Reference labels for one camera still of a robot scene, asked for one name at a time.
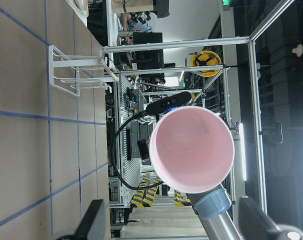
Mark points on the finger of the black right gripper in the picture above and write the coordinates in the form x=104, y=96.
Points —
x=143, y=148

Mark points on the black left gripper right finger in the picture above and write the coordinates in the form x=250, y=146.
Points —
x=253, y=223

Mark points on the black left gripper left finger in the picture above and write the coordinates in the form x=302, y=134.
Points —
x=93, y=223

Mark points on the pink plastic cup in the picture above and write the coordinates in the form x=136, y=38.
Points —
x=187, y=125

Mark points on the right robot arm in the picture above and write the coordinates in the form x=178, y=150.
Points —
x=216, y=215

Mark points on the yellow hard hat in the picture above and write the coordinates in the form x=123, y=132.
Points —
x=205, y=58

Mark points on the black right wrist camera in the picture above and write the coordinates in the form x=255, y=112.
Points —
x=169, y=103

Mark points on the white wire cup rack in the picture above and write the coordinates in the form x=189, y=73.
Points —
x=79, y=64

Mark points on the aluminium frame post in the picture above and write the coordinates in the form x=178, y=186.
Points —
x=255, y=102

